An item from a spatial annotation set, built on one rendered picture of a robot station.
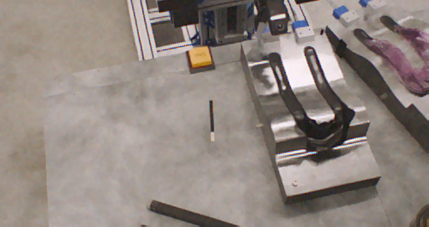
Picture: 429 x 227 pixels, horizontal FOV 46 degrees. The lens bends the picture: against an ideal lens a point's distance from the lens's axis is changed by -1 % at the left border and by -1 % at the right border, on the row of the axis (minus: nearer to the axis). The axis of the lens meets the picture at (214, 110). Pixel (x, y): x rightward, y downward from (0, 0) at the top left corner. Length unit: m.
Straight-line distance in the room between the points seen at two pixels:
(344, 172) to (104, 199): 0.65
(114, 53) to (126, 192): 1.40
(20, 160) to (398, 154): 1.68
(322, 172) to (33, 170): 1.48
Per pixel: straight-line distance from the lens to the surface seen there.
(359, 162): 1.41
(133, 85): 1.59
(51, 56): 2.80
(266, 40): 1.52
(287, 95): 1.46
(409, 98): 1.55
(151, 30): 2.48
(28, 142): 2.54
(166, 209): 1.34
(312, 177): 1.37
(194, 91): 1.56
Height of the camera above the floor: 2.09
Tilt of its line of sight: 58 degrees down
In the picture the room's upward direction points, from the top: 2 degrees counter-clockwise
